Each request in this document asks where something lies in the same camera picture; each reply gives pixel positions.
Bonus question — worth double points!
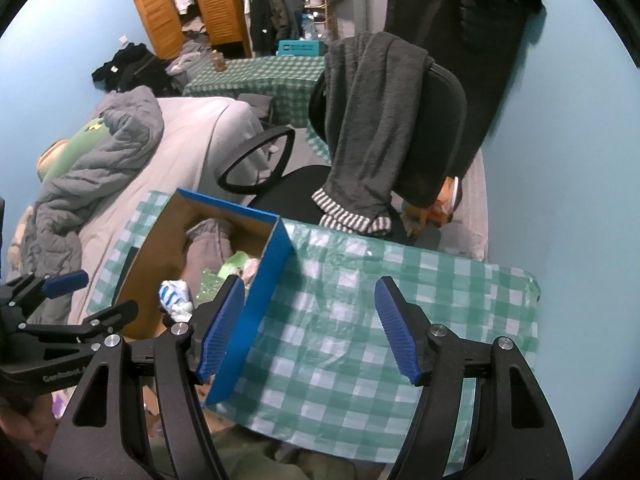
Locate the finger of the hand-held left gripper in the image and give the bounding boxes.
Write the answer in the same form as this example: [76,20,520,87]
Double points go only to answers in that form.
[22,301,140,344]
[0,269,90,319]

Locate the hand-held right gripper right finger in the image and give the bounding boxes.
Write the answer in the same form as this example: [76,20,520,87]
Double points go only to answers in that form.
[374,276,573,480]

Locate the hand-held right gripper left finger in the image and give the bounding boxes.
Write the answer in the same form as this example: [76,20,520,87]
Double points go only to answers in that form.
[42,274,247,480]

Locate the cardboard box with blue rim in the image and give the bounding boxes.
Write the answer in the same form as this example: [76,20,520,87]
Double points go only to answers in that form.
[111,187,301,407]

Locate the green patterned sock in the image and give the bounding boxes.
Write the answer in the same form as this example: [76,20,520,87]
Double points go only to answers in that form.
[197,267,226,306]

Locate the white blue striped sock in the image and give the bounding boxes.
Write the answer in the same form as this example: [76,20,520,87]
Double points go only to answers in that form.
[159,280,195,323]

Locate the light green sock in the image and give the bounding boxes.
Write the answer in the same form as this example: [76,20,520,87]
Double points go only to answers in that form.
[220,251,251,276]

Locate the taupe fleece sock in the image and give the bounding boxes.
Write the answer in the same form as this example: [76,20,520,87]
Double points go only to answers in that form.
[186,218,236,286]

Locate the person's left hand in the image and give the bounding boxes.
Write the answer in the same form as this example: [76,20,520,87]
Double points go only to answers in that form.
[0,392,61,466]

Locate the grey duvet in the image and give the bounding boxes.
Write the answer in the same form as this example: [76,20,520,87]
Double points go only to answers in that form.
[20,85,166,326]

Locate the orange toy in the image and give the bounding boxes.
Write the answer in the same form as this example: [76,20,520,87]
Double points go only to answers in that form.
[400,175,463,236]

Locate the green plush toy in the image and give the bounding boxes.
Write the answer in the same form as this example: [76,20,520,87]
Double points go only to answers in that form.
[36,117,113,183]

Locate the bed with pale sheet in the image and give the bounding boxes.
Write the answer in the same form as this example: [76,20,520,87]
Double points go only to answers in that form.
[65,95,273,326]

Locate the black office chair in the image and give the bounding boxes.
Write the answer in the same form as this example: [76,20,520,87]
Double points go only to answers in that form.
[214,60,468,248]

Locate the dark grey fleece pants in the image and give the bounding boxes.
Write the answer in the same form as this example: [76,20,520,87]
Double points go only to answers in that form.
[311,31,435,235]

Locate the black clothes pile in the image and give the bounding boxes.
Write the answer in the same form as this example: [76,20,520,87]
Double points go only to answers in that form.
[91,42,183,97]

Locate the grey clothes pile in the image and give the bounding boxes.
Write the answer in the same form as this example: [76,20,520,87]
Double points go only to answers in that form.
[166,40,213,78]

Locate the wooden louvred wardrobe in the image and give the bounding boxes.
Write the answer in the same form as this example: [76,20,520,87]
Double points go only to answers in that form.
[121,0,253,61]

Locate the teal box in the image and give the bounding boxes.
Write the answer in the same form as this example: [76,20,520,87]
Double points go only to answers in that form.
[276,40,327,57]

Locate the black hanging jacket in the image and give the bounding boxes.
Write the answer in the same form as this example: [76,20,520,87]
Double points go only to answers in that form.
[382,0,545,181]

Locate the dark hanging coats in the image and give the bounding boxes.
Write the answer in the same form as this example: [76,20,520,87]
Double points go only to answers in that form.
[236,0,307,56]

